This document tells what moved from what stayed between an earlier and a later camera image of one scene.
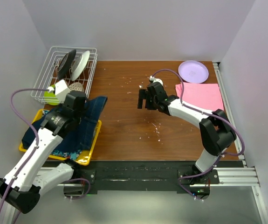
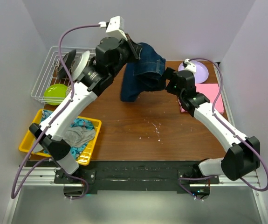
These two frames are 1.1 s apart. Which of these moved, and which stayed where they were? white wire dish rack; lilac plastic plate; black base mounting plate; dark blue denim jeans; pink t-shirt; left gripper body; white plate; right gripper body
Moved: dark blue denim jeans; right gripper body; left gripper body
Stayed: black base mounting plate; white wire dish rack; lilac plastic plate; white plate; pink t-shirt
